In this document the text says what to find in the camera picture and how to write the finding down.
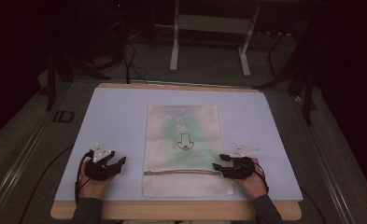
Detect right hand-held gripper black cable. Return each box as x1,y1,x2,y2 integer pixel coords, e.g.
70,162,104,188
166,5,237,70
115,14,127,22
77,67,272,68
253,161,270,194

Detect white metal stand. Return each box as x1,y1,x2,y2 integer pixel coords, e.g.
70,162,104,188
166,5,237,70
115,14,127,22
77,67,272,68
154,0,261,78

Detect light blue table mat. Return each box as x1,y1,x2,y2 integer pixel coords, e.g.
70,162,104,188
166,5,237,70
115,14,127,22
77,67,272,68
53,87,303,203

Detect wooden table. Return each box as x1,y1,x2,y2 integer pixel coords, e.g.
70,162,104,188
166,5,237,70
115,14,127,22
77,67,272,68
49,82,303,222

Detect person's right hand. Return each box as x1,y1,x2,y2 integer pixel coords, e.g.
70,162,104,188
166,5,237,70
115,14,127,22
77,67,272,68
232,157,269,201

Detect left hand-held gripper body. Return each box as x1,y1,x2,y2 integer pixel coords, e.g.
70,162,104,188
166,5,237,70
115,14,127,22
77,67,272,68
84,142,120,182

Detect person's left hand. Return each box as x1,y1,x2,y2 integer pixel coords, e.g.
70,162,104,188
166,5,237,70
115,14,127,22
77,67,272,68
78,161,116,201

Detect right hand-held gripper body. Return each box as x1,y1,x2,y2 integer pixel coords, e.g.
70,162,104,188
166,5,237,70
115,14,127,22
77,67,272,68
220,144,261,180

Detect metal floor rail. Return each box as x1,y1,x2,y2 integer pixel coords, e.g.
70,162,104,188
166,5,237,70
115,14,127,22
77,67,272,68
291,92,357,224
0,106,59,224

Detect black metal stand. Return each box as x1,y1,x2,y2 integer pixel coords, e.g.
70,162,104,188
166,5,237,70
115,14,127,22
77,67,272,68
253,31,318,126
45,50,113,112

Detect black floor cables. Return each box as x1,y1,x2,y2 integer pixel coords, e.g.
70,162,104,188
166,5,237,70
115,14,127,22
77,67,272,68
91,36,148,85

